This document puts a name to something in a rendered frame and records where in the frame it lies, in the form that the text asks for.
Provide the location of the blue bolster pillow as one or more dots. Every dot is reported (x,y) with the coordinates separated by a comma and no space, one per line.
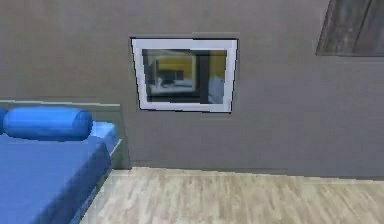
(46,122)
(1,118)

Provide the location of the white framed window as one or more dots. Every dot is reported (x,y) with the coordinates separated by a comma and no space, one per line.
(185,75)

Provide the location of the blue bed with grey frame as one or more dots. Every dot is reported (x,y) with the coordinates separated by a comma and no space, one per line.
(46,180)

